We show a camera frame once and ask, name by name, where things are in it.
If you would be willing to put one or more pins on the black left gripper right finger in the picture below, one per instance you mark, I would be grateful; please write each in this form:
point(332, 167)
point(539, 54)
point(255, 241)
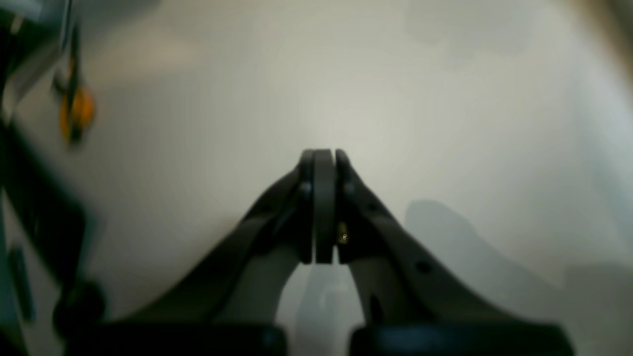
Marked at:
point(413, 305)

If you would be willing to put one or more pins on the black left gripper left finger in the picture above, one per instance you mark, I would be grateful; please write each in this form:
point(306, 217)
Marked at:
point(225, 306)

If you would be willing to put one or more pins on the orange handled scissors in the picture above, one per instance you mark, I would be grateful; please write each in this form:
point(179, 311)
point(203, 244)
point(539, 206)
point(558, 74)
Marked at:
point(77, 107)

